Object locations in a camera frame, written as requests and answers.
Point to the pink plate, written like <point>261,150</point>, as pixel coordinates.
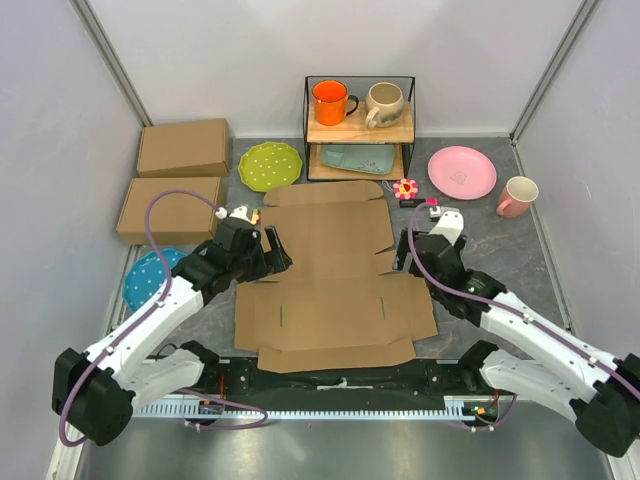
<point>462,173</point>

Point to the folded cardboard box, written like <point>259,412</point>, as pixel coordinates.
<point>176,219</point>
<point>188,149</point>

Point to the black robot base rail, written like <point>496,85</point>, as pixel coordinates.
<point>241,376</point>

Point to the brown cardboard box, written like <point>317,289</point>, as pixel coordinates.
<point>340,304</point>

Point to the white slotted cable duct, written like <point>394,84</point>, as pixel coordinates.
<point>192,408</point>

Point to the green dotted plate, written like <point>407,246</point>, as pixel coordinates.
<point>270,165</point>

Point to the pink mug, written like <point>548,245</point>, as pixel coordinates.
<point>517,196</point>

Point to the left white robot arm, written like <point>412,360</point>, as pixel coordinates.
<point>96,391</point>

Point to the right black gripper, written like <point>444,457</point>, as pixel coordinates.
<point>403,248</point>

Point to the black pink marker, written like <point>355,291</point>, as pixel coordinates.
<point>415,202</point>

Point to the pink flower plush keychain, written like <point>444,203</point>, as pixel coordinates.
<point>402,189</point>

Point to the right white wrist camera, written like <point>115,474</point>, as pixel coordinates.
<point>448,223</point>

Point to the orange mug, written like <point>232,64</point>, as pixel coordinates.
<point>332,102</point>

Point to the rainbow flower plush toy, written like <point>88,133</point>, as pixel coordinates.
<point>255,216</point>

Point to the blue dotted plate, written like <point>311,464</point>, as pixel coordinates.
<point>143,280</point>

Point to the beige ceramic mug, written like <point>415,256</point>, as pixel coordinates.
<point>384,105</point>

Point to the front folded cardboard box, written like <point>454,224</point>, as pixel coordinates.
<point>176,219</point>

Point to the black wire wooden shelf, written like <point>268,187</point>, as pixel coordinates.
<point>353,131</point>

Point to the rear folded cardboard box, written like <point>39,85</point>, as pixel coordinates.
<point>188,149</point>

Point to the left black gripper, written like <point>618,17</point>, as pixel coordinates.
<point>275,260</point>

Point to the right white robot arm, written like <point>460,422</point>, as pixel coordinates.
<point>594,389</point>

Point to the teal rectangular dish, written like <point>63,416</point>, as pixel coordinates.
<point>371,159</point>

